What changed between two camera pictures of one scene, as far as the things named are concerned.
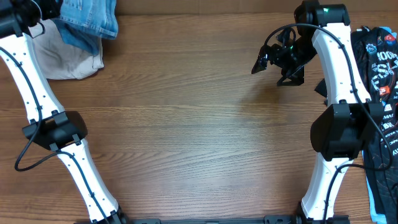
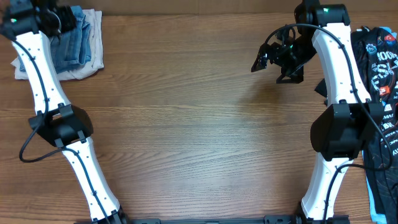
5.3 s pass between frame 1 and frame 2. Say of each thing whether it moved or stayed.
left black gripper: moved
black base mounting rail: stayed
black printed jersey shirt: stayed
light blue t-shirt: stayed
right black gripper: stayed
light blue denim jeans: moved
